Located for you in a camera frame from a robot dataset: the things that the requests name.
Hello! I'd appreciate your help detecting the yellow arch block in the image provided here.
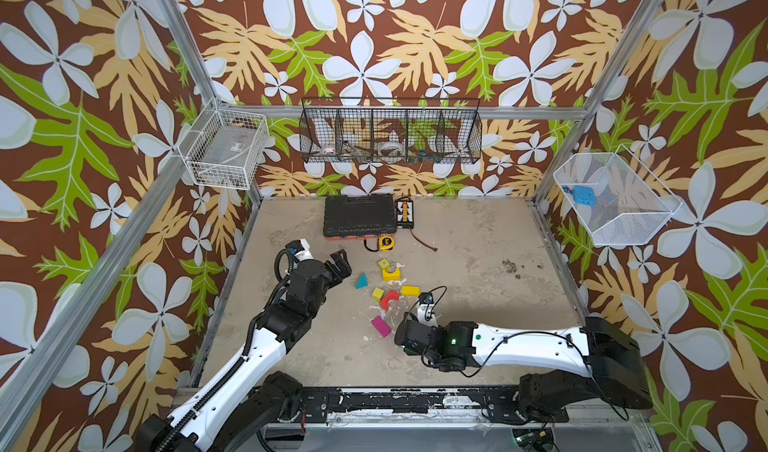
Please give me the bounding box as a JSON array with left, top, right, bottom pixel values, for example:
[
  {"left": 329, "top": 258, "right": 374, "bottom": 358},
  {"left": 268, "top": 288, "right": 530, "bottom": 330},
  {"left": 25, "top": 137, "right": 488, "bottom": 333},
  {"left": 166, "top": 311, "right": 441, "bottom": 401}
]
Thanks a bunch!
[{"left": 382, "top": 267, "right": 402, "bottom": 282}]

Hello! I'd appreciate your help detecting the white mesh basket right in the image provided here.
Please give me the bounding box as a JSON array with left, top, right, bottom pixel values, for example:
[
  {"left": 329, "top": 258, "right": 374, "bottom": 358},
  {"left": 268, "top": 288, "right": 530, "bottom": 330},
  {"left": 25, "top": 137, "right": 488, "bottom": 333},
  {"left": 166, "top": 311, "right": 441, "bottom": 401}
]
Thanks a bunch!
[{"left": 554, "top": 146, "right": 682, "bottom": 247}]

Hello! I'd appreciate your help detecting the black battery holder box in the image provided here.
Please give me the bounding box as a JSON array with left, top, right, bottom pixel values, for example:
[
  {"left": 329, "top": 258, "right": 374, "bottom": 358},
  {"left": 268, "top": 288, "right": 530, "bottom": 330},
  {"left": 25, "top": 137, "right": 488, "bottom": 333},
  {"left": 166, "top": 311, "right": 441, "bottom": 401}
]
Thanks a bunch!
[{"left": 395, "top": 197, "right": 415, "bottom": 230}]

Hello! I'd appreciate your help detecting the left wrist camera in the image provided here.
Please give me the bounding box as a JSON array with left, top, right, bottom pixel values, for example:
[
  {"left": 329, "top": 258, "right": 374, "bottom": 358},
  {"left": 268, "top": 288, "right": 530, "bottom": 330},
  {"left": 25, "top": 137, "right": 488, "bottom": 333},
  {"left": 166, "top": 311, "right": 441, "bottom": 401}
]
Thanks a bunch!
[{"left": 284, "top": 239, "right": 313, "bottom": 263}]

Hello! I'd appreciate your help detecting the black wire basket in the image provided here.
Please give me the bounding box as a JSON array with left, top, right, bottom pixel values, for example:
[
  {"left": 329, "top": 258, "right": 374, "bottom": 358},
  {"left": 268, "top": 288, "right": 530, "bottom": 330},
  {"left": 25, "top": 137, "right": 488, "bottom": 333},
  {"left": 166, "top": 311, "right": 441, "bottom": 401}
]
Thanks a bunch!
[{"left": 298, "top": 97, "right": 483, "bottom": 164}]

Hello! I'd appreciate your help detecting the red cable piece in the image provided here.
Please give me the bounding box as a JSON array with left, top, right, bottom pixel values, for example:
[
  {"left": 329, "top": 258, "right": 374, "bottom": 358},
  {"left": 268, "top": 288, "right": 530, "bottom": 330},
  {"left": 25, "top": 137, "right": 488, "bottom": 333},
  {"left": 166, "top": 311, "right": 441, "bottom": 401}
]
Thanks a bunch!
[{"left": 410, "top": 228, "right": 439, "bottom": 253}]

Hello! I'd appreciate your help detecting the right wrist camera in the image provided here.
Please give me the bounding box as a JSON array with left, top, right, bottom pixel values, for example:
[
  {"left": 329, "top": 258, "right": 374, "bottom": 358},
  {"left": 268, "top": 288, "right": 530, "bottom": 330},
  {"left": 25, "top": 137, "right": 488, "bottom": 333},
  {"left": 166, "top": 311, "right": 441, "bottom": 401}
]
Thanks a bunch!
[{"left": 417, "top": 292, "right": 437, "bottom": 327}]

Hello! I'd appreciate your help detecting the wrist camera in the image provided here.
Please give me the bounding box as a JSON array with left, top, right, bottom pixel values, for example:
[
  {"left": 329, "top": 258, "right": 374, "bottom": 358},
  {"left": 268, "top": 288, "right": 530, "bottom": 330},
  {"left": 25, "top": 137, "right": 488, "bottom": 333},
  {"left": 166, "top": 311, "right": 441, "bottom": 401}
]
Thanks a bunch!
[
  {"left": 284, "top": 239, "right": 313, "bottom": 263},
  {"left": 417, "top": 292, "right": 437, "bottom": 327}
]

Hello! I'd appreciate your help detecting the yellow tape measure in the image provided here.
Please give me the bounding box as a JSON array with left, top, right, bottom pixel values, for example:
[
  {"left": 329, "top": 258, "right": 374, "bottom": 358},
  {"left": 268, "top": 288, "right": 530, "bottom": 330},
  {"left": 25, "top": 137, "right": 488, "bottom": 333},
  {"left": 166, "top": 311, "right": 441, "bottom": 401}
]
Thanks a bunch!
[{"left": 378, "top": 235, "right": 395, "bottom": 251}]

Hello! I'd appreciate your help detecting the yellow rectangular block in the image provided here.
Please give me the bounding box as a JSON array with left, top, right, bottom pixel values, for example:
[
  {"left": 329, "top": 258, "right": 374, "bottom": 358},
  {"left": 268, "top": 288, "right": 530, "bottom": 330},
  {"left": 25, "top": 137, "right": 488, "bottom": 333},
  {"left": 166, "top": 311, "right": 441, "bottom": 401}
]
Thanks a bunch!
[{"left": 401, "top": 285, "right": 421, "bottom": 297}]

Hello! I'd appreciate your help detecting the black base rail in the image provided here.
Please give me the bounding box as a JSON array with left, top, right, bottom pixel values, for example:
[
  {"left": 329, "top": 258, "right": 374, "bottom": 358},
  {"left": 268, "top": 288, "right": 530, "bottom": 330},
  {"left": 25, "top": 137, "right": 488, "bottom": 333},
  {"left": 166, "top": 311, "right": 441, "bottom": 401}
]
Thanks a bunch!
[{"left": 298, "top": 385, "right": 569, "bottom": 426}]

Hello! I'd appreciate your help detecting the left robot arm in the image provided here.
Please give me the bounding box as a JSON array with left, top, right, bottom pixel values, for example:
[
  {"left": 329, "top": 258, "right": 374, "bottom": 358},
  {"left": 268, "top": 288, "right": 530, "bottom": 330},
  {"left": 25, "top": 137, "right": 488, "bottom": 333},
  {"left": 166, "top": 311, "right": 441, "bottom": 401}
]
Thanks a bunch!
[{"left": 134, "top": 240, "right": 352, "bottom": 451}]

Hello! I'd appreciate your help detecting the white wire basket left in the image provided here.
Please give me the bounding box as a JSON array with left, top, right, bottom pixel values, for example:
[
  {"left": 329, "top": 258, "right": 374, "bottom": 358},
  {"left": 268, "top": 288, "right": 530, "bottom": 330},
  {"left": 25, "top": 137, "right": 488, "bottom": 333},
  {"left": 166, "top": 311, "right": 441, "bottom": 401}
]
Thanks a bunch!
[{"left": 179, "top": 100, "right": 271, "bottom": 191}]

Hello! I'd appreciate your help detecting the black tool case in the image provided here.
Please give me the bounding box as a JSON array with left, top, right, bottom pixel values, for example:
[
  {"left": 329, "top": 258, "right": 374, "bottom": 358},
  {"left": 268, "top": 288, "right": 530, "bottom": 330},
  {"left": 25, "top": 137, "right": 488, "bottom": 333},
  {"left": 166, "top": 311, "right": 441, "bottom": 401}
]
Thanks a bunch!
[{"left": 323, "top": 194, "right": 398, "bottom": 239}]

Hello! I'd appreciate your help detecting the red arch block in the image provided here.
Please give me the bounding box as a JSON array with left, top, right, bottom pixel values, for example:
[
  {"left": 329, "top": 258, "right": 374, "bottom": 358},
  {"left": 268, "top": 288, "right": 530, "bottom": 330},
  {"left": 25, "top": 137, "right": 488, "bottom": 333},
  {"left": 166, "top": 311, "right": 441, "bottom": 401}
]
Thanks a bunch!
[{"left": 379, "top": 290, "right": 400, "bottom": 311}]

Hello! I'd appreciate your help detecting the magenta block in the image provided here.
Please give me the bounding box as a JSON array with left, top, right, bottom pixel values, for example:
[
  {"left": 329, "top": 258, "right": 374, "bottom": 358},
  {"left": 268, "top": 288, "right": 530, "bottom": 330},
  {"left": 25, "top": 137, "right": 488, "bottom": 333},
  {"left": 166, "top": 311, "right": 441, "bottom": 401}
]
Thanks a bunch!
[{"left": 371, "top": 317, "right": 392, "bottom": 338}]

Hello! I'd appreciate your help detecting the blue object in basket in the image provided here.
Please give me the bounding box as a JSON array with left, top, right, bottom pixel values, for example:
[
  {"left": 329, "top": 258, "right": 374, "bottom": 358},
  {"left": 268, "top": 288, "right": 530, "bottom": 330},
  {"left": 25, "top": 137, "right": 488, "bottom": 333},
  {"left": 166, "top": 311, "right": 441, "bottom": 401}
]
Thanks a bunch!
[{"left": 570, "top": 185, "right": 597, "bottom": 207}]

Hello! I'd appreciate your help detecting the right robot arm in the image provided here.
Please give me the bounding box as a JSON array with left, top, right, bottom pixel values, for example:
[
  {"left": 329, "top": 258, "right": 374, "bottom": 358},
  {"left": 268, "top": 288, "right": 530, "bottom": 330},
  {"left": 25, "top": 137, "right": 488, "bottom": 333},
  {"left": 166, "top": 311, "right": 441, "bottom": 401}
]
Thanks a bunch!
[{"left": 394, "top": 313, "right": 652, "bottom": 421}]

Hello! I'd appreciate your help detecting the teal triangle block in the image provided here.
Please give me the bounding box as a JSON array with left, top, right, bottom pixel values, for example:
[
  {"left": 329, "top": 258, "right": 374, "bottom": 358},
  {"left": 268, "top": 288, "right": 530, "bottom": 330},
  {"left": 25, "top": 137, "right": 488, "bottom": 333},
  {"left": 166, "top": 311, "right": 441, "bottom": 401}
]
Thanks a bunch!
[{"left": 355, "top": 273, "right": 369, "bottom": 290}]

